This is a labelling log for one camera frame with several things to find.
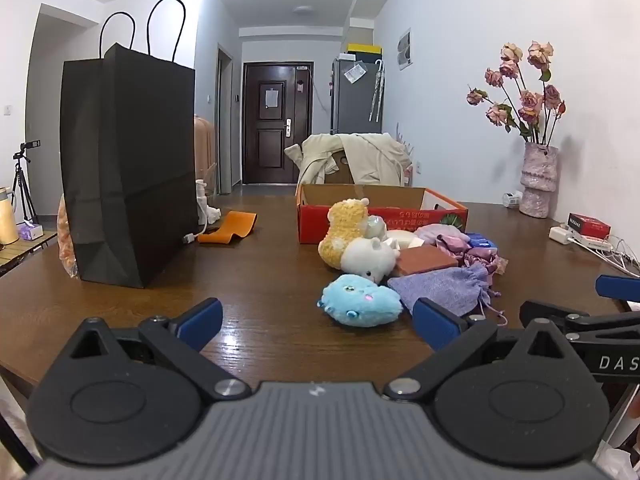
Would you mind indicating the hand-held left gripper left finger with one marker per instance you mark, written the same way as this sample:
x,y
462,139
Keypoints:
x,y
202,320

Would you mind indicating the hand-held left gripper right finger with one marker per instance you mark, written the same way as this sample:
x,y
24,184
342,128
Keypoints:
x,y
435,325

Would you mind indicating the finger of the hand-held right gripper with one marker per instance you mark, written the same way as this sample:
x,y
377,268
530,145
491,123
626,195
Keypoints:
x,y
550,312
617,288

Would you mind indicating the red-brown sponge pad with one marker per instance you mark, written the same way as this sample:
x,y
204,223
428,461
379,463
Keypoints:
x,y
425,261

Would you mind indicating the pink satin cloth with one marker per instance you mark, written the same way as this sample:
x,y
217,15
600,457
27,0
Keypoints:
x,y
475,259

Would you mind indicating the blue plush toy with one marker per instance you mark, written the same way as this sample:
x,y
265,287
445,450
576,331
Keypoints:
x,y
360,300

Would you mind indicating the lilac fluffy towel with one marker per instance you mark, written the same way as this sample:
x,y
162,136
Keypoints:
x,y
440,232

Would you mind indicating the white plush toy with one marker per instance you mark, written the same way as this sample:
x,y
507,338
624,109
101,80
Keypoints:
x,y
367,257

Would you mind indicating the blue tissue pack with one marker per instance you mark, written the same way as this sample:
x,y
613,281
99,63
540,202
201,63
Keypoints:
x,y
481,241

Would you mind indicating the yellow alpaca plush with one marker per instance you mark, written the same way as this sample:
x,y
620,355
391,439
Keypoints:
x,y
342,220

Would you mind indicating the red cardboard box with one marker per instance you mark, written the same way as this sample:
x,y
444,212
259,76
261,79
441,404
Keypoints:
x,y
320,222

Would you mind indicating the red flat box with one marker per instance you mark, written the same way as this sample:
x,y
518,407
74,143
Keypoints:
x,y
587,225

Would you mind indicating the white power adapter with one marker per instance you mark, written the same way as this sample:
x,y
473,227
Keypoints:
x,y
561,235

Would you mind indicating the orange cloth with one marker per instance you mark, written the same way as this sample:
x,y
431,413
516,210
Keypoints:
x,y
232,225

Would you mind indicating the small grey-green plush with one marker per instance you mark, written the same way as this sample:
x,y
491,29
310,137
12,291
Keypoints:
x,y
375,226

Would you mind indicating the small white container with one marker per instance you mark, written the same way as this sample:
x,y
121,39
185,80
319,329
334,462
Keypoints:
x,y
511,199

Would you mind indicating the pink textured vase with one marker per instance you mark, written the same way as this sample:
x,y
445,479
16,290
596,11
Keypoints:
x,y
537,180

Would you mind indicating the orange snack bag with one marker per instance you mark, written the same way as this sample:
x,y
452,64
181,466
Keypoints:
x,y
65,250

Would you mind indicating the pink suitcase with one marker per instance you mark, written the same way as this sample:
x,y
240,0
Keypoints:
x,y
204,145

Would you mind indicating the black paper bag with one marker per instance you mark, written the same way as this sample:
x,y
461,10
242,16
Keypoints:
x,y
125,160

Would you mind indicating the wooden chair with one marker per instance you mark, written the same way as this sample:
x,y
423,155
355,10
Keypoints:
x,y
340,170

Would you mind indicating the beige coat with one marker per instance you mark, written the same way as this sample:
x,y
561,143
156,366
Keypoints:
x,y
370,155

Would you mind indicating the dark brown door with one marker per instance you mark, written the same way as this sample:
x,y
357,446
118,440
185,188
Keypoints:
x,y
272,150

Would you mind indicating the purple tissue pack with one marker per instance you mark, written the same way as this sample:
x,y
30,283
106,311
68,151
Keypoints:
x,y
31,231

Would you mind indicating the wooden side table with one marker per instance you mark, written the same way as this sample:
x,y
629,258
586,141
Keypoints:
x,y
20,255

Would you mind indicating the dried pink rose bouquet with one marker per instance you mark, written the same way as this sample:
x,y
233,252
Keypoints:
x,y
530,102

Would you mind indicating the yellow kettle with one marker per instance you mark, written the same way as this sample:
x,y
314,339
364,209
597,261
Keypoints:
x,y
6,217

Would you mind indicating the black tripod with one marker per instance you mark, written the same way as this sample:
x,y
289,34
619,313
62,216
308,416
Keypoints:
x,y
21,180

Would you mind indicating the paper sheet on door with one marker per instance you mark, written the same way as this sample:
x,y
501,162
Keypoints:
x,y
271,98

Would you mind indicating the grey refrigerator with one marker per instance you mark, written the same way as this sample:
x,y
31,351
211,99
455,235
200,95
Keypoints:
x,y
350,105

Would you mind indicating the white umbrella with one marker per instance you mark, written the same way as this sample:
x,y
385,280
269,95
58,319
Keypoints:
x,y
377,90

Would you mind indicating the paper sheet on refrigerator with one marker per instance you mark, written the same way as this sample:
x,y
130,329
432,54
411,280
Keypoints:
x,y
356,73

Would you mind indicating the yellow box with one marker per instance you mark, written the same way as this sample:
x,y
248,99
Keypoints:
x,y
365,50

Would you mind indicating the round ceiling lamp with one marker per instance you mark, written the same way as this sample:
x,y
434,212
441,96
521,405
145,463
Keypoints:
x,y
304,9

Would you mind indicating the grey door frame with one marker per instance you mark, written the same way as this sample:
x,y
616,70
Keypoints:
x,y
225,110

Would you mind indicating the black camera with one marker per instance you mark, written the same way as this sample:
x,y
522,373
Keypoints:
x,y
30,145

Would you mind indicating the wall poster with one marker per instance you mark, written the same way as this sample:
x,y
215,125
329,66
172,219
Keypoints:
x,y
405,49

